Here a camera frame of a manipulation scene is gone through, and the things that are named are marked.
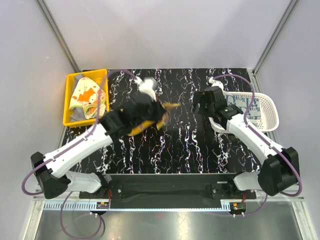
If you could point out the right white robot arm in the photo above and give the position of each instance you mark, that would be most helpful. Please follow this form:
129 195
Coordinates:
280 165

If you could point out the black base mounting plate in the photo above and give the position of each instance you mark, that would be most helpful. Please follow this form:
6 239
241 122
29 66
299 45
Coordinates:
190 191

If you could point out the blue white patterned towel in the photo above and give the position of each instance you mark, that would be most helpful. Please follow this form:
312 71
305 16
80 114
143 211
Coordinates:
242 100

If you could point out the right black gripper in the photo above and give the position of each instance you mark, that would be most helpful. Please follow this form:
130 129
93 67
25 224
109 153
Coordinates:
199 98

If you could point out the black marble pattern mat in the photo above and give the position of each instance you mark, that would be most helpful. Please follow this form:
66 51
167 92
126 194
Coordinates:
187 144

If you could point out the cream orange fox towel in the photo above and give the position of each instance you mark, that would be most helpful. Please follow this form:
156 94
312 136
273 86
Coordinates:
93 99

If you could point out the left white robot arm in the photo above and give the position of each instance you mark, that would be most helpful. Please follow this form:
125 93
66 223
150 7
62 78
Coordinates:
53 170

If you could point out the white plastic basket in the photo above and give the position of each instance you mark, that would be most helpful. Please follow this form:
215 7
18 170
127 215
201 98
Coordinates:
269 115

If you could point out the yellow brown bear towel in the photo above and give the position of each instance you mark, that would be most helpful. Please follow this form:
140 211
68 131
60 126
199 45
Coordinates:
167 106

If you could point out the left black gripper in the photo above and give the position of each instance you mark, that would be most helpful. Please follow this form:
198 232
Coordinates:
158 108

